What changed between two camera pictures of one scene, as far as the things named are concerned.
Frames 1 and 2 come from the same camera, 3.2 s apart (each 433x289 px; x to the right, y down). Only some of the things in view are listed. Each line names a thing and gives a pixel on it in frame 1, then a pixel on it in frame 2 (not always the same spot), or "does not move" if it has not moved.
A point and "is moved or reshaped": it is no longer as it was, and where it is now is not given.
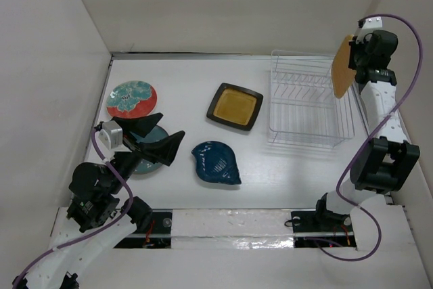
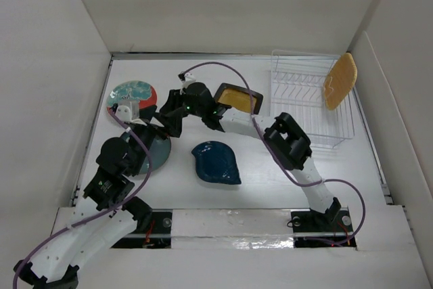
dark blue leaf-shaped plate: [216, 162] does not move
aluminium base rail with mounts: [197, 229] does not move
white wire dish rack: [304, 109] does not move
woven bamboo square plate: [342, 75] is moved or reshaped
